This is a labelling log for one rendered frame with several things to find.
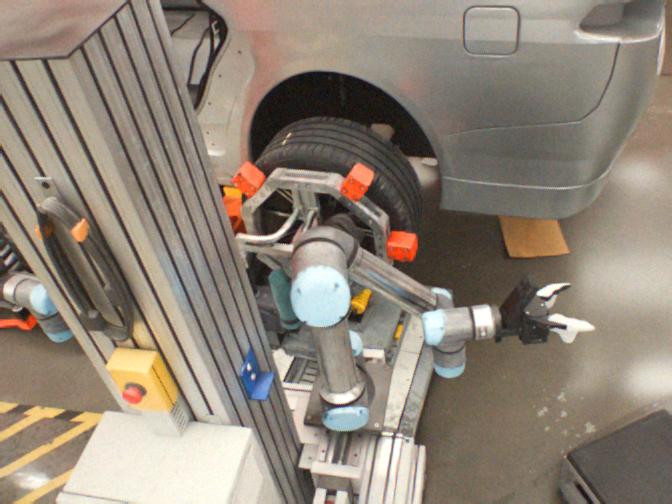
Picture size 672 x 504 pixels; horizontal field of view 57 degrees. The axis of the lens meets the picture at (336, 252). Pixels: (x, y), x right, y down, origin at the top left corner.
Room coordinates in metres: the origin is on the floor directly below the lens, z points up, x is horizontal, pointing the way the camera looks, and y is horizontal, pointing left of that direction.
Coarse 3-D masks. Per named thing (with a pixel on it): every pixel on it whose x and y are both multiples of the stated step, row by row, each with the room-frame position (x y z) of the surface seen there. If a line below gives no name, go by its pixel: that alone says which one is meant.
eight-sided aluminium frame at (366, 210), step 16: (272, 176) 1.75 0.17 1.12; (288, 176) 1.76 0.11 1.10; (304, 176) 1.73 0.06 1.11; (320, 176) 1.70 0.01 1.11; (336, 176) 1.68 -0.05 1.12; (256, 192) 1.77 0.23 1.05; (272, 192) 1.74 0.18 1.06; (320, 192) 1.66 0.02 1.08; (336, 192) 1.63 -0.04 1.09; (256, 208) 1.78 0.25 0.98; (352, 208) 1.62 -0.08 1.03; (368, 208) 1.64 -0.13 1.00; (256, 224) 1.81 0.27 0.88; (368, 224) 1.59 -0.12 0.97; (384, 224) 1.58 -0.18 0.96; (384, 240) 1.57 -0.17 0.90; (256, 256) 1.80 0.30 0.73; (272, 256) 1.82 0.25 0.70; (384, 256) 1.57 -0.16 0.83; (352, 288) 1.64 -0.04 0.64
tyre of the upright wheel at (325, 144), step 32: (288, 128) 2.00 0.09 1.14; (320, 128) 1.90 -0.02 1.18; (352, 128) 1.89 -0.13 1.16; (288, 160) 1.80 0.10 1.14; (320, 160) 1.75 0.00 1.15; (352, 160) 1.72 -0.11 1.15; (384, 160) 1.77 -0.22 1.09; (384, 192) 1.65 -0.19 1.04; (416, 192) 1.76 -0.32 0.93; (416, 224) 1.71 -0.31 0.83
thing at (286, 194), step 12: (276, 192) 1.99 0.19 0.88; (288, 192) 1.84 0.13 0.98; (264, 204) 1.88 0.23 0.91; (276, 204) 1.97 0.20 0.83; (288, 204) 2.03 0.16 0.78; (324, 204) 1.79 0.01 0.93; (336, 204) 1.76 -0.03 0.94; (264, 216) 1.87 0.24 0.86; (276, 216) 1.94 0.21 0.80; (288, 216) 1.84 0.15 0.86; (300, 216) 1.82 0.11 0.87; (264, 228) 1.87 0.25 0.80; (276, 228) 1.90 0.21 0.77; (360, 228) 1.72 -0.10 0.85; (288, 240) 1.89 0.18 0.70; (372, 240) 1.87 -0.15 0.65; (372, 252) 1.78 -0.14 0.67
